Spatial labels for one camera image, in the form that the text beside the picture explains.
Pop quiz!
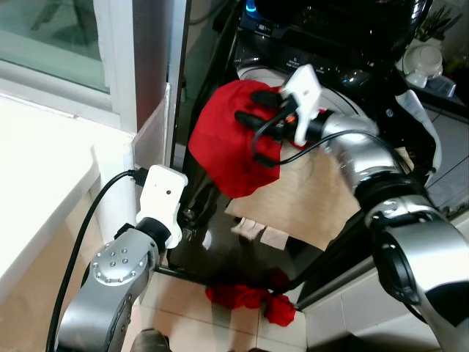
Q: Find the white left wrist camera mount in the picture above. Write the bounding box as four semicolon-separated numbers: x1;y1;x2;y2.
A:
136;166;188;250

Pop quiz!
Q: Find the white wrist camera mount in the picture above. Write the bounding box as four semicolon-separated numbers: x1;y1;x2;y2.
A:
282;65;327;144
136;166;188;250

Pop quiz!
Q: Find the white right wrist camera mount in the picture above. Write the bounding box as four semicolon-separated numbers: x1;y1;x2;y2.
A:
282;65;327;144

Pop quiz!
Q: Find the crumpled red cloth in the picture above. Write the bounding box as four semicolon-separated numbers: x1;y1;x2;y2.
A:
205;268;298;327

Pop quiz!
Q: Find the white window frame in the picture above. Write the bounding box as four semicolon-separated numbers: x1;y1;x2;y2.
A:
0;0;184;133

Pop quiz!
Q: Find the white round bowl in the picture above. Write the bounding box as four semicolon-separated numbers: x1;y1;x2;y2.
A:
402;38;446;89

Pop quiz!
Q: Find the black top-load washing machine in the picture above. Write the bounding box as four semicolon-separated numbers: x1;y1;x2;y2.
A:
167;0;469;294

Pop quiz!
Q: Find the dark kitchen utensil bundle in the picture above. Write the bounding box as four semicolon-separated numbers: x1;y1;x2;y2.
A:
418;4;462;41

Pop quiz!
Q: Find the red cloth garment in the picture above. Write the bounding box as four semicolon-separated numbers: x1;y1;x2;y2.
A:
188;79;294;199

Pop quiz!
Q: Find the grey drawer cabinet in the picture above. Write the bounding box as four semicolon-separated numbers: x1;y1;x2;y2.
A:
432;110;469;213

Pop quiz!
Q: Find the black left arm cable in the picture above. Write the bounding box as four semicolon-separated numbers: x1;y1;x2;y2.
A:
45;169;147;352

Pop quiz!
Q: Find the beige towel with white tags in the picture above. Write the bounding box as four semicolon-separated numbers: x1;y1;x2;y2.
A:
225;143;415;254

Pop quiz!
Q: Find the translucent plastic panel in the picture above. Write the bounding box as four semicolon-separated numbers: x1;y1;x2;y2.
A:
136;84;173;169

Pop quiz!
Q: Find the dark robot left foot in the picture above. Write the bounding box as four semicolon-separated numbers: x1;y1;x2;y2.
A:
128;329;173;352

